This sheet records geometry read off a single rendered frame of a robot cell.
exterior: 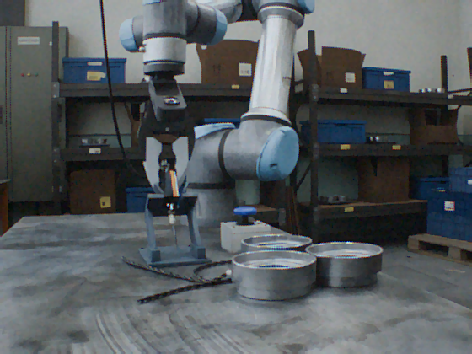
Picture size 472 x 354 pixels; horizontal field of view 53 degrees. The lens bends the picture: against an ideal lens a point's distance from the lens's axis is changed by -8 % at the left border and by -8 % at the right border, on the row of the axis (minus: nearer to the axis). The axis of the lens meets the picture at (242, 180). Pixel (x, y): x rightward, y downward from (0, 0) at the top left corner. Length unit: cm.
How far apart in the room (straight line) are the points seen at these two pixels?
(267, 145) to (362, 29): 447
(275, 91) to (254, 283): 64
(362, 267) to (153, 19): 52
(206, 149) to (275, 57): 26
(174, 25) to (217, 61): 344
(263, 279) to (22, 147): 395
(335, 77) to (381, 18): 124
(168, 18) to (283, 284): 49
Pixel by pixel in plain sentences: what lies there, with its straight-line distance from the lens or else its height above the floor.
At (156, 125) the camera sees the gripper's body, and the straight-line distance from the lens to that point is 85.
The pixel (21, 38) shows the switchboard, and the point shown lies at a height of 194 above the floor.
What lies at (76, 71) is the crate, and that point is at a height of 161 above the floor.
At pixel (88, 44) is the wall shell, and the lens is 475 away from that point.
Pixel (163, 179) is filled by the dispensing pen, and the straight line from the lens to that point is 84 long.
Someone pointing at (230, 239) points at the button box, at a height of 83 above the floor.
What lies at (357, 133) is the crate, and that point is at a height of 110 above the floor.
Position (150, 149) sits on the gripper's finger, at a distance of 85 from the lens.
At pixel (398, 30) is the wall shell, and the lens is 573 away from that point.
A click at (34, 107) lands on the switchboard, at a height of 135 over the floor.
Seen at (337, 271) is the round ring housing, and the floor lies 82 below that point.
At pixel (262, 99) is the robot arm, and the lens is 115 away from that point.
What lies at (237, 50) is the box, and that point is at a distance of 434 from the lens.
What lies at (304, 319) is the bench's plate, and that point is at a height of 80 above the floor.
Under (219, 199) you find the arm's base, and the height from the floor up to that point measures 86.
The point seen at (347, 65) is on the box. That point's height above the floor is 172.
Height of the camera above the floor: 98
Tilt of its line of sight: 4 degrees down
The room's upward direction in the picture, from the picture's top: 1 degrees counter-clockwise
